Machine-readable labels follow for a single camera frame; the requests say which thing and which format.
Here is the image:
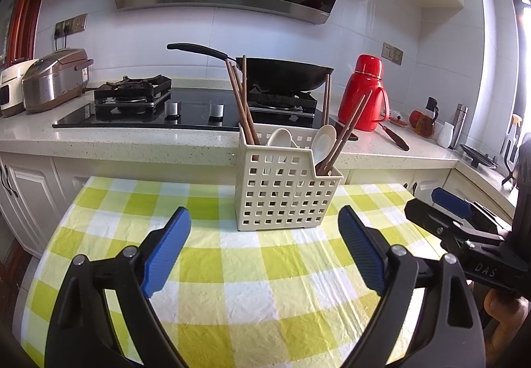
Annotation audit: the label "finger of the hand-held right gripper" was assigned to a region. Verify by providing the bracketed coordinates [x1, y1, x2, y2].
[431, 187, 512, 228]
[404, 199, 504, 245]

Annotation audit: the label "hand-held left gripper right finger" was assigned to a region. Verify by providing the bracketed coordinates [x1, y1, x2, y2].
[338, 205, 486, 368]

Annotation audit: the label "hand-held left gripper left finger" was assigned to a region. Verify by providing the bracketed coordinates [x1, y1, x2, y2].
[45, 207, 191, 368]

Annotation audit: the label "cream perforated utensil basket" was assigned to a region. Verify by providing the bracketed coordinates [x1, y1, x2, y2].
[237, 123, 344, 232]

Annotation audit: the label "white ceramic spoon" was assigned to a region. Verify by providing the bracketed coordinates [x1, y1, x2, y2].
[311, 124, 338, 166]
[266, 128, 299, 148]

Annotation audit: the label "person's right hand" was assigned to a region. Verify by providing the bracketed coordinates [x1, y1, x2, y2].
[483, 289, 531, 361]

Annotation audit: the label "white cup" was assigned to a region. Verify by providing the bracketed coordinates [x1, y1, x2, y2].
[437, 122, 455, 149]

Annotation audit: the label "black stand rack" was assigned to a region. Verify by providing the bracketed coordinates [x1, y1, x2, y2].
[500, 131, 520, 186]

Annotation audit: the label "steel bottle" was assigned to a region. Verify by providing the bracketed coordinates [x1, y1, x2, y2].
[450, 103, 469, 149]

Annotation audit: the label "glass oil jar black lid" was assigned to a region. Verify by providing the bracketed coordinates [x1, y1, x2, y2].
[410, 97, 439, 138]

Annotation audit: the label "yellow green checked tablecloth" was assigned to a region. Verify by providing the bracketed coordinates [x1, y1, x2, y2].
[12, 175, 454, 368]

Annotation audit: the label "red thermos jug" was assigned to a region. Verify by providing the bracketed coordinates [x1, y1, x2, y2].
[337, 54, 391, 132]

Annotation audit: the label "black glass gas cooktop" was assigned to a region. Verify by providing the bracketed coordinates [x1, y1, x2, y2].
[52, 86, 359, 141]

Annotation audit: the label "white kitchen base cabinets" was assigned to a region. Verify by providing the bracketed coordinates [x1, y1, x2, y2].
[0, 77, 521, 258]

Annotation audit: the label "bright window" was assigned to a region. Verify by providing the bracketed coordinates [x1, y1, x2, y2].
[512, 0, 531, 144]

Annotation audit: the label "black burner grate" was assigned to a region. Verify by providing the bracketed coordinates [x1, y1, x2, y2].
[94, 75, 172, 120]
[245, 86, 318, 116]

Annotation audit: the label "black wok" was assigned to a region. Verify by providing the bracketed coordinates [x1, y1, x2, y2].
[167, 43, 335, 91]

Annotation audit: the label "silver rice cooker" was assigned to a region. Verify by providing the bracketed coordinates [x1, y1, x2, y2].
[22, 48, 94, 113]

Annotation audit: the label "white kitchen appliance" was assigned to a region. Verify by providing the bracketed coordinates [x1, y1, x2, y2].
[0, 58, 39, 118]

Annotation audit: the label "dark red handled utensil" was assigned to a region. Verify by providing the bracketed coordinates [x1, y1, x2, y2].
[378, 122, 411, 152]

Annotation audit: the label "gold wall socket row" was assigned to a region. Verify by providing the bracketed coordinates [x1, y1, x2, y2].
[55, 13, 88, 39]

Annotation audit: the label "red brown door frame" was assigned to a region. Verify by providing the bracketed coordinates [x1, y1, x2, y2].
[8, 0, 50, 65]

